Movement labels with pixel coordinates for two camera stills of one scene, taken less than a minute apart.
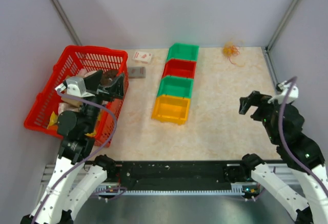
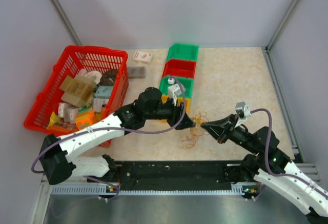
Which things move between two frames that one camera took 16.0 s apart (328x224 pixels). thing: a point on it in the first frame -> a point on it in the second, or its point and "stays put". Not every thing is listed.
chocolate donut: x=108 y=77 stays put
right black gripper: x=254 y=98 -> x=221 y=128
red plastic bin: x=180 y=68 stays put
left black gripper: x=116 y=89 -> x=178 y=114
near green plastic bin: x=176 y=86 stays put
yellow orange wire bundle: x=230 y=49 -> x=199 y=119
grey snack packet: x=137 y=72 stays put
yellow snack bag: x=53 y=120 stays put
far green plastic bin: x=183 y=52 stays put
